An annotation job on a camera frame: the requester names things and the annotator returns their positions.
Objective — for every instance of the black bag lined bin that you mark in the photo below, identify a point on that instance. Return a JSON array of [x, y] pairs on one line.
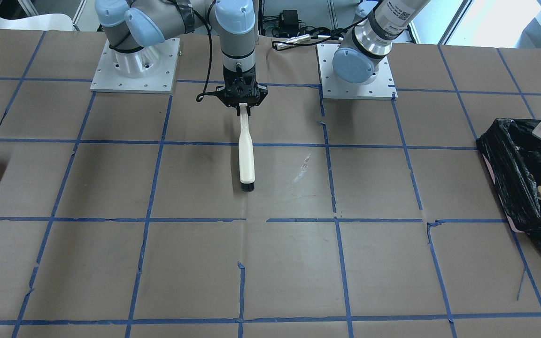
[[513, 154]]

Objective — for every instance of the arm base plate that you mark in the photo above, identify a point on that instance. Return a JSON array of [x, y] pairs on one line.
[[348, 74], [150, 70]]

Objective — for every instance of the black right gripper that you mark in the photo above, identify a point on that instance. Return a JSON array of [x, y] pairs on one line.
[[261, 93]]

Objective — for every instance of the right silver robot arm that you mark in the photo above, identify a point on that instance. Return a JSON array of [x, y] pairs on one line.
[[142, 46]]

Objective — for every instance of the beige hand brush black bristles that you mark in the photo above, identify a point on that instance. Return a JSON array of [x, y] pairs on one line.
[[246, 152]]

